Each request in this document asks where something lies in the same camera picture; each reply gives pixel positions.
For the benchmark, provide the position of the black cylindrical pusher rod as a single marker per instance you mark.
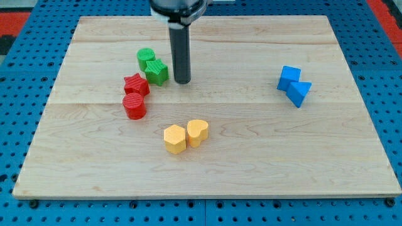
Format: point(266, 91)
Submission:
point(180, 53)

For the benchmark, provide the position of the red cylinder block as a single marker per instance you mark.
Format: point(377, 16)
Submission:
point(134, 106)

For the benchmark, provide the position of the red star block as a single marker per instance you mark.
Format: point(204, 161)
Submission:
point(136, 84)

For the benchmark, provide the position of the green star block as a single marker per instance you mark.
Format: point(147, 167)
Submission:
point(156, 72)

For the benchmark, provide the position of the green cylinder block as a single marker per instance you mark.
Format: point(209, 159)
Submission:
point(143, 56)

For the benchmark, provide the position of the yellow heart block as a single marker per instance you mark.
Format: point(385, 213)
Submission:
point(198, 131)

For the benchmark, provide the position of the blue cube block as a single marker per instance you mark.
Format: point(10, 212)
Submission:
point(288, 75)

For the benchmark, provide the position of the yellow hexagon block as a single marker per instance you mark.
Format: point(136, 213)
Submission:
point(175, 139)

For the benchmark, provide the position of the wooden board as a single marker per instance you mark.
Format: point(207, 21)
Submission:
point(272, 111)

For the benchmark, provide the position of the blue triangle block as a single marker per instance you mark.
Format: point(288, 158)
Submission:
point(297, 91)

